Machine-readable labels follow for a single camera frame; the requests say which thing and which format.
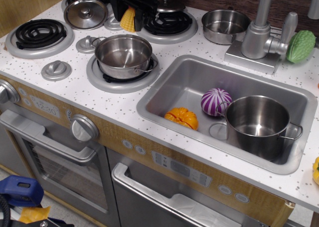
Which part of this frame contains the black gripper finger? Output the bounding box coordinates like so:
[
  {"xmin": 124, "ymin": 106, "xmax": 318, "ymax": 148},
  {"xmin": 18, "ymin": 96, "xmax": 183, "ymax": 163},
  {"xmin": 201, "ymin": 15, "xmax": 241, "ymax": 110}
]
[
  {"xmin": 111, "ymin": 2, "xmax": 129, "ymax": 21},
  {"xmin": 134, "ymin": 8, "xmax": 156, "ymax": 31}
]

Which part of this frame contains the yellow toy corn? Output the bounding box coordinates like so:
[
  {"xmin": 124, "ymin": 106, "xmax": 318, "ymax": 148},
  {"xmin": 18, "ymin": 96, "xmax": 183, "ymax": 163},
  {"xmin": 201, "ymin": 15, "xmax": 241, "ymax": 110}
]
[{"xmin": 120, "ymin": 7, "xmax": 135, "ymax": 32}]

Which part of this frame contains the silver stove knob back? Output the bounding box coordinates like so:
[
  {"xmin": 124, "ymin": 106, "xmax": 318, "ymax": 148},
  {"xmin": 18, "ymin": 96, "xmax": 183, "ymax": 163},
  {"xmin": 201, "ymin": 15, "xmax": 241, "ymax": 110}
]
[{"xmin": 104, "ymin": 16, "xmax": 123, "ymax": 31}]

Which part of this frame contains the silver stove knob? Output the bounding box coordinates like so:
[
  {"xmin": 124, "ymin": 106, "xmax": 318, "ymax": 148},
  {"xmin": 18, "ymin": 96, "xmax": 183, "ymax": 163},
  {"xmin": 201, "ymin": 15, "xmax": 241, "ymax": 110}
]
[
  {"xmin": 41, "ymin": 60, "xmax": 72, "ymax": 81},
  {"xmin": 76, "ymin": 35, "xmax": 101, "ymax": 54},
  {"xmin": 104, "ymin": 16, "xmax": 123, "ymax": 31}
]

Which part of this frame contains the steel pan on stove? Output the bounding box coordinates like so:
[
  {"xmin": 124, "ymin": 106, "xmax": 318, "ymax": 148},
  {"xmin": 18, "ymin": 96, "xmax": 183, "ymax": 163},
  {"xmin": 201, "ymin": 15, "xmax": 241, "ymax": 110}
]
[{"xmin": 95, "ymin": 34, "xmax": 158, "ymax": 80}]

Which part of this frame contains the silver stove knob middle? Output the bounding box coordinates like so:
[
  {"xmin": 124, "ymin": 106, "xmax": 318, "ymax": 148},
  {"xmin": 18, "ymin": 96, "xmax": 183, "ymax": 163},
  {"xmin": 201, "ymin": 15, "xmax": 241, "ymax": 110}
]
[{"xmin": 76, "ymin": 35, "xmax": 101, "ymax": 54}]

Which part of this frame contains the shallow steel pan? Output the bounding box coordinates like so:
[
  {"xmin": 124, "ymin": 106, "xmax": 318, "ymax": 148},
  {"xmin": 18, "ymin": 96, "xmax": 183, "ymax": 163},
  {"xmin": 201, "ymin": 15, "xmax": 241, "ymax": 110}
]
[{"xmin": 201, "ymin": 9, "xmax": 251, "ymax": 45}]

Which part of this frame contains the silver stove knob front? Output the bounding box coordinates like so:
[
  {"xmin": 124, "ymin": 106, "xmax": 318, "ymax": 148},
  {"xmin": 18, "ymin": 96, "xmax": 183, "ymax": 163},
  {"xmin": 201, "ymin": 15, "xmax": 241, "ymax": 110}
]
[{"xmin": 41, "ymin": 60, "xmax": 72, "ymax": 81}]

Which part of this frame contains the small steel lid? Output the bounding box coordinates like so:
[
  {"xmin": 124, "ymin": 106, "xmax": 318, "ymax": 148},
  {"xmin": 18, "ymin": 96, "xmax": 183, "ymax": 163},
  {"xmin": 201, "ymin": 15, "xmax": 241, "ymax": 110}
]
[{"xmin": 157, "ymin": 0, "xmax": 185, "ymax": 12}]

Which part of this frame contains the back right black burner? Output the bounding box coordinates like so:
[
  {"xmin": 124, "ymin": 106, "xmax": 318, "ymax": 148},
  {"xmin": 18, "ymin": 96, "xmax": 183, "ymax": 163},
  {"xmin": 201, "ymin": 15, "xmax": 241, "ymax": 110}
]
[{"xmin": 137, "ymin": 11, "xmax": 198, "ymax": 45}]

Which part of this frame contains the steel pot lid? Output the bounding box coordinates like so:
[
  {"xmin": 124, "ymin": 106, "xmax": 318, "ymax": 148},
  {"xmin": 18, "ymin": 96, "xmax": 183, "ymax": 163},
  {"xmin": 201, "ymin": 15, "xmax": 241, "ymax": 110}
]
[{"xmin": 64, "ymin": 0, "xmax": 108, "ymax": 30}]

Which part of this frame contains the front right black burner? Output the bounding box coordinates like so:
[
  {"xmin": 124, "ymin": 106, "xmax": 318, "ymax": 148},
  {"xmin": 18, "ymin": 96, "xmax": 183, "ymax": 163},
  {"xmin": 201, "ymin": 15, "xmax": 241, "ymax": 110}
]
[{"xmin": 86, "ymin": 54, "xmax": 160, "ymax": 94}]

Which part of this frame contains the grey sink basin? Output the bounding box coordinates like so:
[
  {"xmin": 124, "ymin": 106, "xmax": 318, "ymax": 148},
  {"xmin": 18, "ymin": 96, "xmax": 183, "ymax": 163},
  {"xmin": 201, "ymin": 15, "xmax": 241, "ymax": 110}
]
[{"xmin": 137, "ymin": 55, "xmax": 318, "ymax": 175}]

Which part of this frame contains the front left black burner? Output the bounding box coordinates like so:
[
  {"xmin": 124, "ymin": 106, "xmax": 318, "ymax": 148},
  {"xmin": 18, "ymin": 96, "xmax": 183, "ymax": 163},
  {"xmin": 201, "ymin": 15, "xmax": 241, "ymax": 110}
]
[{"xmin": 5, "ymin": 19, "xmax": 74, "ymax": 59}]

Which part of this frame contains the orange toy pumpkin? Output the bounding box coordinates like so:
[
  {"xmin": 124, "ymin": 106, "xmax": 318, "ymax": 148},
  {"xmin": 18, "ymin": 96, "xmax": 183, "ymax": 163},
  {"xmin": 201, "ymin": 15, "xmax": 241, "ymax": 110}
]
[{"xmin": 164, "ymin": 107, "xmax": 199, "ymax": 130}]

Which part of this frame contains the purple striped toy ball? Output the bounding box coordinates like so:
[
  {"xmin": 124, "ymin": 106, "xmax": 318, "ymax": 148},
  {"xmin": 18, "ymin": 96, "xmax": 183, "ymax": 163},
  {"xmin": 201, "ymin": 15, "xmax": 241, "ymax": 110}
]
[{"xmin": 200, "ymin": 88, "xmax": 232, "ymax": 117}]

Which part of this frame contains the silver toy faucet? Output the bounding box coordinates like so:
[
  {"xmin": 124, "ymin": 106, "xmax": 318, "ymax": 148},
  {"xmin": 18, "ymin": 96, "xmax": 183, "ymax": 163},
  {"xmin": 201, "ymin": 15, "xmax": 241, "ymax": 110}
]
[{"xmin": 224, "ymin": 0, "xmax": 298, "ymax": 75}]

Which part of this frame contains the silver oven knob right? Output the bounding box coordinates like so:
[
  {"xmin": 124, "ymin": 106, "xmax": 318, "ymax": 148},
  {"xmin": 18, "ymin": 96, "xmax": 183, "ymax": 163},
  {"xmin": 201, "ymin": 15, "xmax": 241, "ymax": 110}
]
[{"xmin": 70, "ymin": 114, "xmax": 99, "ymax": 142}]

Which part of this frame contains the silver oven knob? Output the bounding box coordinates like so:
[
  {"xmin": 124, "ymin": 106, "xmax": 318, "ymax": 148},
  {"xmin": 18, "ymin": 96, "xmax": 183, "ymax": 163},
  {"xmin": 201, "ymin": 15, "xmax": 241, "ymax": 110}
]
[
  {"xmin": 0, "ymin": 79, "xmax": 20, "ymax": 104},
  {"xmin": 70, "ymin": 114, "xmax": 99, "ymax": 142}
]

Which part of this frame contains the silver oven knob left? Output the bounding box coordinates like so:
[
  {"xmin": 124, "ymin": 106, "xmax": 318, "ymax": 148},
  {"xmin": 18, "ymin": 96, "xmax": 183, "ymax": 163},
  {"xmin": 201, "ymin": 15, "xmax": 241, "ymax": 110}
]
[{"xmin": 0, "ymin": 79, "xmax": 20, "ymax": 104}]

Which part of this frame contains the tall steel pot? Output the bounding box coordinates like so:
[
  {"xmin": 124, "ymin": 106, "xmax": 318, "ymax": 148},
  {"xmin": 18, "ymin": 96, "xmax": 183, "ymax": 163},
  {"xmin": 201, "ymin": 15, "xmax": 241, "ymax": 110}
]
[{"xmin": 215, "ymin": 95, "xmax": 303, "ymax": 161}]

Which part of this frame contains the green toy bitter gourd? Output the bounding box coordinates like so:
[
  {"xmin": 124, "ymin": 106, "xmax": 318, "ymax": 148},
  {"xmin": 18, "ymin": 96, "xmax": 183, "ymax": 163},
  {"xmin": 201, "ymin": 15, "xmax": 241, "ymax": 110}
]
[{"xmin": 286, "ymin": 30, "xmax": 316, "ymax": 63}]

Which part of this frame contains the oven door with window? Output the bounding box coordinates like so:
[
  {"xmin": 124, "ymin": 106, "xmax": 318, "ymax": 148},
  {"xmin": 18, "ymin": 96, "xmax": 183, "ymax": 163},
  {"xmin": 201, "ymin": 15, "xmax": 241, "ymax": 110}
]
[{"xmin": 0, "ymin": 110, "xmax": 120, "ymax": 227}]

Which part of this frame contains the blue clamp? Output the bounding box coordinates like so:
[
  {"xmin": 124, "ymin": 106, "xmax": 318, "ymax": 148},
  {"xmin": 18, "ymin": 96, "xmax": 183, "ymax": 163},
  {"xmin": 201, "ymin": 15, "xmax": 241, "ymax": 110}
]
[{"xmin": 0, "ymin": 175, "xmax": 44, "ymax": 207}]

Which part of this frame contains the yellow tape piece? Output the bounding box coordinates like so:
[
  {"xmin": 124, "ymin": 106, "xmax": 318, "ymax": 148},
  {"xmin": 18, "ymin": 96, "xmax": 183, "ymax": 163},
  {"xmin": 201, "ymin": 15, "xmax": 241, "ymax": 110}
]
[{"xmin": 18, "ymin": 206, "xmax": 51, "ymax": 224}]

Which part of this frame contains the yellow toy pepper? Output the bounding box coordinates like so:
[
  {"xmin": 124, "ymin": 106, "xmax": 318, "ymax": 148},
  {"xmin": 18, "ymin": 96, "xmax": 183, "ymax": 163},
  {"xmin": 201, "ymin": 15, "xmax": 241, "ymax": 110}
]
[{"xmin": 312, "ymin": 157, "xmax": 319, "ymax": 185}]

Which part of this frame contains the dishwasher door with handle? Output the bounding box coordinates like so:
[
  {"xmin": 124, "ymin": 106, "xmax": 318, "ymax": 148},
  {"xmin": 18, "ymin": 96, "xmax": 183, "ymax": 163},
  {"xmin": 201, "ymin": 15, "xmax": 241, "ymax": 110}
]
[{"xmin": 107, "ymin": 149, "xmax": 265, "ymax": 227}]

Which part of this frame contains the black cable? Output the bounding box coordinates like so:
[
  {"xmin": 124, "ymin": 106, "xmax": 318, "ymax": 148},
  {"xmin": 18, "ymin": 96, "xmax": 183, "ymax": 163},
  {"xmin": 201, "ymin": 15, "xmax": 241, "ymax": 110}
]
[{"xmin": 0, "ymin": 193, "xmax": 12, "ymax": 227}]

